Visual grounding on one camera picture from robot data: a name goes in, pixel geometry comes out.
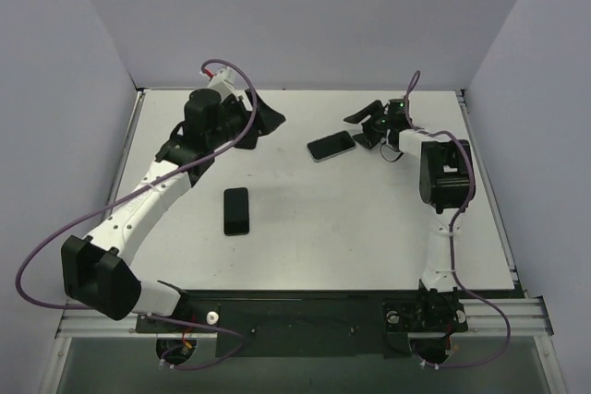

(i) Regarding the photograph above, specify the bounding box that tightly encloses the phone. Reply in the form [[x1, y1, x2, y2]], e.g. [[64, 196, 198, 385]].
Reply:
[[307, 131, 356, 162]]

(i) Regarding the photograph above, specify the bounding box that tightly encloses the black smartphone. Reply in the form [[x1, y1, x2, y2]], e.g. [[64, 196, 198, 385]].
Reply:
[[223, 187, 250, 236]]

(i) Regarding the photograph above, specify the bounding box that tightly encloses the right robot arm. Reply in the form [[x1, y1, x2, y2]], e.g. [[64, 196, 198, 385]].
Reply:
[[344, 99, 476, 293]]

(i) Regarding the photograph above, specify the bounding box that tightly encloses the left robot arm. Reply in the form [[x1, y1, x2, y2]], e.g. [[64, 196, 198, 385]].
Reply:
[[61, 89, 285, 331]]

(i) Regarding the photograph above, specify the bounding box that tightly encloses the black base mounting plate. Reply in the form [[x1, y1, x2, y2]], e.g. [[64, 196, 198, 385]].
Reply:
[[136, 290, 468, 358]]

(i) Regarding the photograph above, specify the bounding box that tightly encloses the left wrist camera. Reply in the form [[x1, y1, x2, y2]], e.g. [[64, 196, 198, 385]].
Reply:
[[207, 67, 236, 100]]

